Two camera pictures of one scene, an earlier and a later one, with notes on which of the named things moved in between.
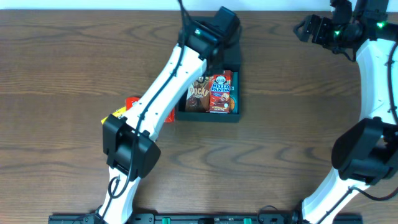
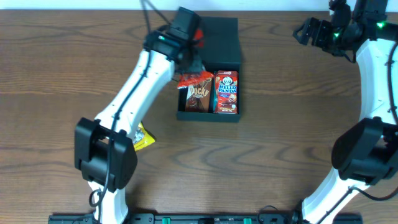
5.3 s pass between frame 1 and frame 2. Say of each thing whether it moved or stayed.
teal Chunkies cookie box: moved
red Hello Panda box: stayed
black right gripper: stayed
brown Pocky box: stayed
